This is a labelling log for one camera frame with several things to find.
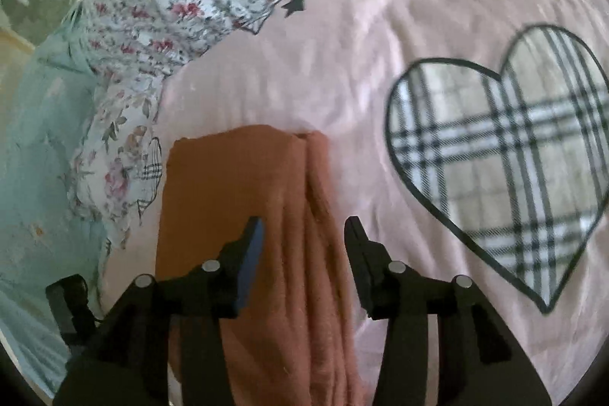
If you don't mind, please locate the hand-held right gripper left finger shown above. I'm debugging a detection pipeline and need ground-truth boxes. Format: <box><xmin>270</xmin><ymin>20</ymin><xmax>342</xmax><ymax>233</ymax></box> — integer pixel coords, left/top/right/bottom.
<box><xmin>52</xmin><ymin>217</ymin><xmax>265</xmax><ymax>406</ymax></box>

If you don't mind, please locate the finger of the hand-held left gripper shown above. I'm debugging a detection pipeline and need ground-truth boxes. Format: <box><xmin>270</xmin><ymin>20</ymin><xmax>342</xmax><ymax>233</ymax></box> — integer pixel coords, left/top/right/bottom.
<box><xmin>45</xmin><ymin>274</ymin><xmax>99</xmax><ymax>346</ymax></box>

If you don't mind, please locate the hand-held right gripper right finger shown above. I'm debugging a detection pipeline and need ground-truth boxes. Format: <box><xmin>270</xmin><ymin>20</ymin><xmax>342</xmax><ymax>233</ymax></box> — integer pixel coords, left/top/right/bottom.
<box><xmin>344</xmin><ymin>216</ymin><xmax>553</xmax><ymax>406</ymax></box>

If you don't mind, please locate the orange knit sweater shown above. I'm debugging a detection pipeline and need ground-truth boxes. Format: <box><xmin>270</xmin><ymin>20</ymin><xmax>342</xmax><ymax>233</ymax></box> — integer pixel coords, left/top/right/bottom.
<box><xmin>155</xmin><ymin>124</ymin><xmax>376</xmax><ymax>406</ymax></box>

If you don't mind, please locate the white large floral pillowcase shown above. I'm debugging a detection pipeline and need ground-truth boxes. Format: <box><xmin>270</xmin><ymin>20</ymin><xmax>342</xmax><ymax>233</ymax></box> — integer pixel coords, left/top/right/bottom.
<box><xmin>67</xmin><ymin>73</ymin><xmax>165</xmax><ymax>245</ymax></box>

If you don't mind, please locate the teal blanket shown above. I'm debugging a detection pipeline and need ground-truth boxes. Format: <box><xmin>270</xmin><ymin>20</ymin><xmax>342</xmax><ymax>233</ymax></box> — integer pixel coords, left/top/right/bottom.
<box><xmin>0</xmin><ymin>21</ymin><xmax>115</xmax><ymax>392</ymax></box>

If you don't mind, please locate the pink heart print bed sheet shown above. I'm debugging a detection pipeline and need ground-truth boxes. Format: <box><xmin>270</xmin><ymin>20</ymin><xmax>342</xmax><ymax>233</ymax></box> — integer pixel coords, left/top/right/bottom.
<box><xmin>102</xmin><ymin>0</ymin><xmax>609</xmax><ymax>406</ymax></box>

